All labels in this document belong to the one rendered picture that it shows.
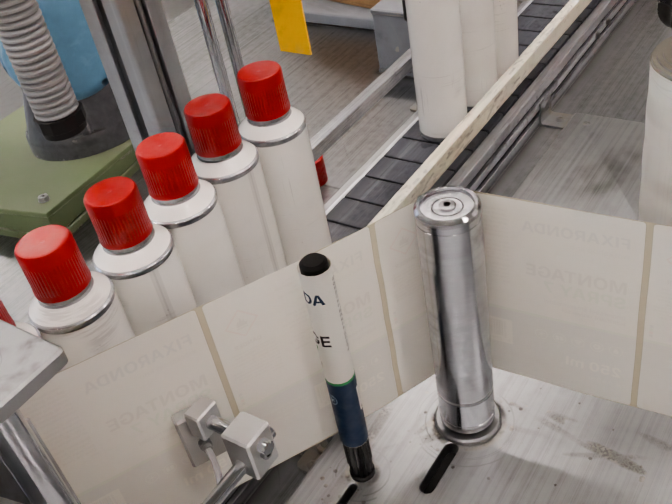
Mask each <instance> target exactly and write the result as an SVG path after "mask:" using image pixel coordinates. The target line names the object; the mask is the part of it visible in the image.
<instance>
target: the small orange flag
mask: <svg viewBox="0 0 672 504"><path fill-rule="evenodd" d="M269 1H270V5H271V10H272V14H273V19H274V23H275V28H276V32H277V37H278V41H279V46H280V50H281V51H285V52H292V53H299V54H306V55H312V51H311V46H310V41H309V36H308V31H307V26H306V21H305V16H304V11H303V6H302V1H301V0H269Z"/></svg>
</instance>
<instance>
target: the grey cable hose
mask: <svg viewBox="0 0 672 504"><path fill-rule="evenodd" d="M44 21H45V19H44V17H43V15H42V11H41V9H40V8H39V4H38V2H37V1H36V0H0V40H1V42H2V45H3V47H4V49H5V51H6V54H7V55H8V56H9V57H8V58H9V61H10V62H11V63H12V67H13V69H14V72H15V74H16V75H17V78H18V81H19V82H20V85H21V88H23V92H24V94H25V95H26V98H27V100H28V103H29V105H30V107H31V109H32V112H33V113H34V118H33V121H34V124H35V126H36V128H37V130H38V132H39V133H40V134H42V135H43V137H44V139H46V140H48V141H63V140H67V139H70V138H72V137H74V136H76V135H78V134H79V133H81V132H82V131H83V130H84V129H85V127H86V125H87V122H86V113H85V110H84V108H83V105H82V103H81V102H79V101H77V99H76V96H75V93H74V91H73V88H72V87H71V83H70V81H69V78H68V76H67V74H66V71H65V69H64V68H63V67H64V66H63V64H62V62H61V58H60V56H59V55H58V52H57V49H55V48H56V46H55V44H54V42H53V39H52V37H51V35H50V31H49V29H47V24H46V22H44Z"/></svg>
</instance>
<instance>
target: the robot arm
mask: <svg viewBox="0 0 672 504"><path fill-rule="evenodd" d="M36 1H37V2H38V4H39V8H40V9H41V11H42V15H43V17H44V19H45V21H44V22H46V24H47V29H49V31H50V35H51V37H52V39H53V42H54V44H55V46H56V48H55V49H57V52H58V55H59V56H60V58H61V62H62V64H63V66H64V67H63V68H64V69H65V71H66V74H67V76H68V78H69V81H70V83H71V87H72V88H73V91H74V93H75V96H76V99H77V101H79V102H81V103H82V105H83V108H84V110H85V113H86V122H87V125H86V127H85V129H84V130H83V131H82V132H81V133H79V134H78V135H76V136H74V137H72V138H70V139H67V140H63V141H48V140H46V139H44V137H43V135H42V134H40V133H39V132H38V130H37V128H36V126H35V124H34V121H33V118H34V113H33V112H32V109H31V107H30V105H29V103H28V100H27V98H26V95H25V94H24V92H23V88H21V85H20V82H19V81H18V78H17V75H16V74H15V72H14V69H13V67H12V63H11V62H10V61H9V58H8V57H9V56H8V55H7V54H6V51H5V49H4V47H3V45H2V42H1V40H0V62H1V64H2V66H3V68H4V69H5V71H6V72H7V74H8V75H9V76H10V77H11V78H12V79H13V80H14V81H15V82H16V83H17V84H18V85H19V86H20V88H21V90H22V95H23V103H24V112H25V119H26V125H27V127H26V131H25V132H26V139H27V141H28V144H29V146H30V148H31V150H32V153H33V154H34V156H36V157H37V158H39V159H42V160H46V161H69V160H75V159H81V158H85V157H89V156H92V155H96V154H99V153H102V152H104V151H107V150H109V149H112V148H114V147H116V146H118V145H120V144H122V143H124V142H126V141H127V140H129V139H130V137H129V134H128V132H127V129H126V126H125V124H124V121H123V118H122V116H121V113H120V110H119V107H118V105H117V102H116V99H115V97H114V94H113V91H112V89H111V86H110V83H109V81H108V78H107V75H106V72H105V70H104V67H103V64H102V62H101V59H100V56H99V54H98V51H97V48H96V46H95V43H94V40H93V37H92V35H91V32H90V29H89V27H88V24H87V21H86V19H85V16H84V13H83V11H82V8H81V5H80V3H79V0H36Z"/></svg>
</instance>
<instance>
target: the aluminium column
mask: <svg viewBox="0 0 672 504"><path fill-rule="evenodd" d="M79 3H80V5H81V8H82V11H83V13H84V16H85V19H86V21H87V24H88V27H89V29H90V32H91V35H92V37H93V40H94V43H95V46H96V48H97V51H98V54H99V56H100V59H101V62H102V64H103V67H104V70H105V72H106V75H107V78H108V81H109V83H110V86H111V89H112V91H113V94H114V97H115V99H116V102H117V105H118V107H119V110H120V113H121V116H122V118H123V121H124V124H125V126H126V129H127V132H128V134H129V137H130V140H131V142H132V145H133V148H134V151H136V148H137V146H138V145H139V144H140V143H141V142H142V141H143V140H145V139H146V138H148V137H150V136H152V135H155V134H159V133H164V132H174V133H176V129H175V126H174V123H173V120H172V117H171V114H170V111H169V108H168V105H167V102H166V99H165V96H164V93H163V90H162V87H161V84H160V81H159V78H158V75H157V72H156V69H155V66H154V63H153V60H152V57H151V54H150V50H149V47H148V44H147V41H146V38H145V35H144V32H143V29H142V26H141V23H140V20H139V17H138V14H137V11H136V8H135V5H134V2H133V0H79ZM140 3H141V6H142V9H143V12H144V15H145V18H146V21H147V24H148V28H149V31H150V34H151V37H152V40H153V44H154V47H155V50H156V53H157V56H158V60H159V63H160V66H161V69H162V72H163V76H164V79H165V82H166V85H167V89H168V92H169V95H170V99H171V102H172V105H173V109H174V112H175V116H176V119H177V123H178V126H179V130H180V133H181V136H183V137H184V138H185V141H186V144H187V147H188V150H189V153H190V156H191V157H192V156H193V154H194V153H195V150H194V145H193V142H192V138H191V135H190V132H189V129H188V126H187V122H186V119H185V116H184V113H183V111H184V108H185V106H186V104H187V103H188V102H190V101H191V97H190V94H189V90H188V87H187V84H186V81H185V77H184V74H183V71H182V68H181V64H180V61H179V58H178V55H177V51H176V48H175V45H174V42H173V38H172V35H171V32H170V29H169V25H168V22H167V19H166V16H165V12H164V9H163V6H162V3H161V0H140Z"/></svg>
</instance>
